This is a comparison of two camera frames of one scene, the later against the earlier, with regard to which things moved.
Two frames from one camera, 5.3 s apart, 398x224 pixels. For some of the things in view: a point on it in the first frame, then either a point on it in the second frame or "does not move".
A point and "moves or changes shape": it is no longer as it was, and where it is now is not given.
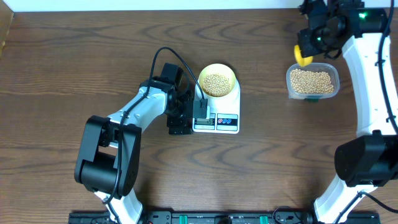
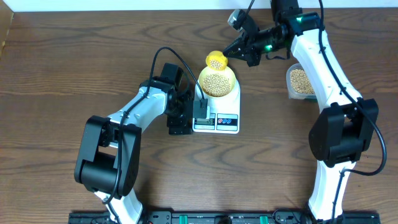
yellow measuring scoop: x=302 y=61 moves or changes shape
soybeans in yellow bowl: x=216 y=84 does not move
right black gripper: x=306 y=49 -> x=247 y=51
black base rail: x=223 y=217 does not move
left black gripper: x=173 y=124 does not move
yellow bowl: x=217 y=80 does not move
